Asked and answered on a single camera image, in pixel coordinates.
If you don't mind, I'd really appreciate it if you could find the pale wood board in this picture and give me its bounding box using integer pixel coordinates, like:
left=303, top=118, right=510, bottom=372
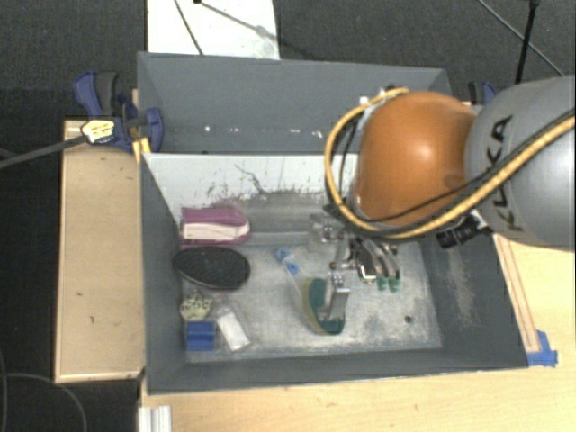
left=53, top=119, right=146, bottom=384

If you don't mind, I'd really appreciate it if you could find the green and yellow sponge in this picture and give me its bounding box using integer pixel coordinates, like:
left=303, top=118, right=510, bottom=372
left=301, top=276, right=347, bottom=337

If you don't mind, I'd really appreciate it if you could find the grey metal bin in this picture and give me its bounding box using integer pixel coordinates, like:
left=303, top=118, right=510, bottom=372
left=136, top=51, right=530, bottom=396

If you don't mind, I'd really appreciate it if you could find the clear packet with white insert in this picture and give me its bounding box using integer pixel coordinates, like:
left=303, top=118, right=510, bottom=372
left=214, top=310, right=252, bottom=354

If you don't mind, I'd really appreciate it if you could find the blue block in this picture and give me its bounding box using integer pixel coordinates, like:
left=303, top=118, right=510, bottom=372
left=184, top=319, right=219, bottom=352

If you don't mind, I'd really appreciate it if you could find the black oval brush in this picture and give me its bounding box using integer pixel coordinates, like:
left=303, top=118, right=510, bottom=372
left=171, top=246, right=252, bottom=293

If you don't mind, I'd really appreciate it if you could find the cream spotted toy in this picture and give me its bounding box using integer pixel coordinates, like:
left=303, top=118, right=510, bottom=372
left=179, top=288, right=214, bottom=321

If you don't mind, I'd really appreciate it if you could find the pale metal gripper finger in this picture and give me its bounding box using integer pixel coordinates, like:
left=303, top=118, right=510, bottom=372
left=308, top=212, right=347, bottom=253
left=319, top=272, right=352, bottom=323

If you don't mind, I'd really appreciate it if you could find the clear tube with blue cap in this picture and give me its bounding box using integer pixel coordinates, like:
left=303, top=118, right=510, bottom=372
left=274, top=247, right=312, bottom=306

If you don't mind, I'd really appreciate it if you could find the black cylinder on white bracket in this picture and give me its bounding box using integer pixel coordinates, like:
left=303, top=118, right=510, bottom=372
left=435, top=216, right=491, bottom=249

